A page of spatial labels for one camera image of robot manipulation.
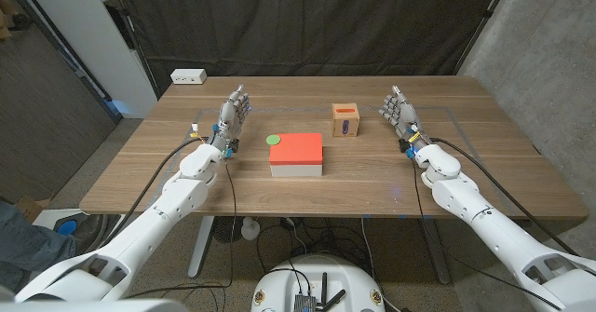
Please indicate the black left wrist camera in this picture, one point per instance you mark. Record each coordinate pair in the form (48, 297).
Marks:
(234, 145)

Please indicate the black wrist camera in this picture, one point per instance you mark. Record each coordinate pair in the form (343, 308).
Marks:
(234, 145)
(403, 145)

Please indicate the red box with white base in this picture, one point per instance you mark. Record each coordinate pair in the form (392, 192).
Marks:
(296, 151)

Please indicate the seated person in jeans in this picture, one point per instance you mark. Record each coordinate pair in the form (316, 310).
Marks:
(23, 251)

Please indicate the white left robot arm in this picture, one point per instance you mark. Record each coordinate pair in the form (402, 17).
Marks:
(163, 209)

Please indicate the brown cardboard box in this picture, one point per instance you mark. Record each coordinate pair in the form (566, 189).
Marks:
(30, 207)

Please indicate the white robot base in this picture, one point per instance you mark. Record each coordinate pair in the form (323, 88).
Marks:
(319, 284)

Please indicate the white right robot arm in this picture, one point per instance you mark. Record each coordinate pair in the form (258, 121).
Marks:
(484, 223)

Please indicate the wooden box with coin slots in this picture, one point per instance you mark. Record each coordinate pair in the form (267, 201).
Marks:
(345, 121)

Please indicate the grey table leg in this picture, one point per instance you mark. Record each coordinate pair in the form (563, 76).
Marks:
(435, 251)

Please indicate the black curtain backdrop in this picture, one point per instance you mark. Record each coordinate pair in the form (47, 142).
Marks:
(302, 23)

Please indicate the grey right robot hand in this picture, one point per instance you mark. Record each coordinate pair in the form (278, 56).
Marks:
(405, 114)

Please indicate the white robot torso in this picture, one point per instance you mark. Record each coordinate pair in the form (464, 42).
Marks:
(93, 306)

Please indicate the white power strip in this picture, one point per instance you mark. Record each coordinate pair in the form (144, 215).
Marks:
(188, 76)

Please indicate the black radio module with antennas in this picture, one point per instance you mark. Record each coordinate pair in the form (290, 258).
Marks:
(305, 302)

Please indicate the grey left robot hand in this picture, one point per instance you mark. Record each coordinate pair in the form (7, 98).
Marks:
(230, 118)

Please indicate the white table leg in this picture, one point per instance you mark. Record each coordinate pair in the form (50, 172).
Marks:
(201, 247)

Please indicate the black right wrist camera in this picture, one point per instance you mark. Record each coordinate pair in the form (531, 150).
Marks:
(403, 145)

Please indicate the small black fan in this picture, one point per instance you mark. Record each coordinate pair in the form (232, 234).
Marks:
(227, 229)

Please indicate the black foot pedal blue pad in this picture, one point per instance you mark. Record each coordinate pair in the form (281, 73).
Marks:
(67, 227)

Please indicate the white partition panel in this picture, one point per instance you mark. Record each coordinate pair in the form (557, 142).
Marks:
(93, 37)

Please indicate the black backdrop stand pole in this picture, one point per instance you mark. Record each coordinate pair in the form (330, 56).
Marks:
(132, 32)
(484, 21)

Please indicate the green round coin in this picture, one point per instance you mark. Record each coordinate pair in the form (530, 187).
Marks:
(273, 139)

